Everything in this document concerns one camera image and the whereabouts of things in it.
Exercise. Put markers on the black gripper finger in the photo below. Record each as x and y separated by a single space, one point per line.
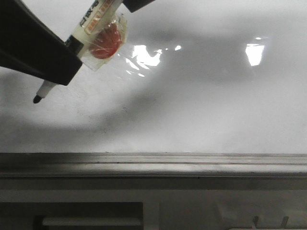
28 46
134 5

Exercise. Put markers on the white black whiteboard marker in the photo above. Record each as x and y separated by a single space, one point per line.
100 12

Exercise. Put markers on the red round magnet taped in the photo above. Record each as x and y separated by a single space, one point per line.
105 42

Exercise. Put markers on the white whiteboard surface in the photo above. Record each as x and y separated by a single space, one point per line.
216 76

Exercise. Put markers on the grey metal whiteboard frame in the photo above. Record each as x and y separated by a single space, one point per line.
152 165

